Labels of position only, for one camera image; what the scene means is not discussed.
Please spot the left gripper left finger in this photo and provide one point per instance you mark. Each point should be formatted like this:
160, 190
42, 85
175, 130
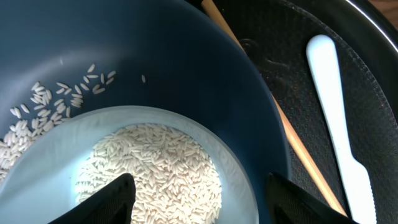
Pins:
112, 204

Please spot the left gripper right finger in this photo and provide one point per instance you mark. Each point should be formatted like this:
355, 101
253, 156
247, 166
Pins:
289, 204

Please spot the wooden chopstick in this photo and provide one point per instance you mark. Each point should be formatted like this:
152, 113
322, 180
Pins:
292, 137

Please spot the pile of white rice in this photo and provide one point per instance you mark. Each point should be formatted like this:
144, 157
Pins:
175, 178

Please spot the light blue small bowl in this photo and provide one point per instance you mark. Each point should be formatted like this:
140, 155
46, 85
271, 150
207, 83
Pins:
40, 186

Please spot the dark blue bowl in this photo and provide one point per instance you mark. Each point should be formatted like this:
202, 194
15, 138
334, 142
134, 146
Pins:
166, 54

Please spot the light blue plastic knife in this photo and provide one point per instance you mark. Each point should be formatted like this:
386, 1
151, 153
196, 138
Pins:
324, 66

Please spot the round black serving tray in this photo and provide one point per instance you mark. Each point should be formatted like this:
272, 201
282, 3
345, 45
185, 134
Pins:
274, 35

